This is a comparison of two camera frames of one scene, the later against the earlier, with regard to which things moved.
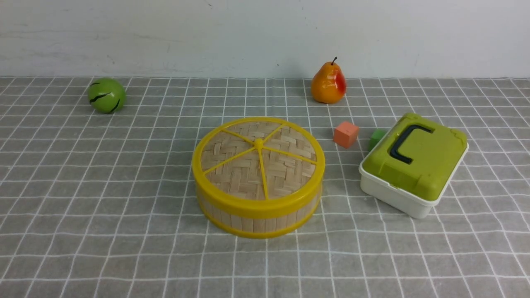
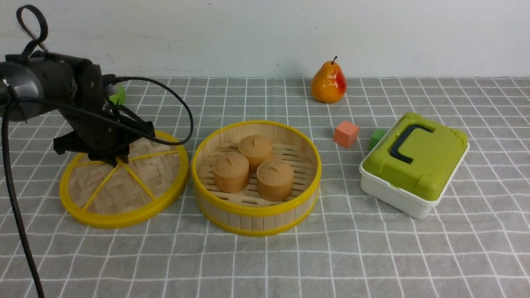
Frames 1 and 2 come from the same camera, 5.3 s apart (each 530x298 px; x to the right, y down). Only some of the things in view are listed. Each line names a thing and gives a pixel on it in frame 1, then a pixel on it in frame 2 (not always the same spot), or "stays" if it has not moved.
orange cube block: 345,134 stays
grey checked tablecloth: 98,205 stays
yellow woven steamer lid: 258,164 → 99,194
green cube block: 377,135 stays
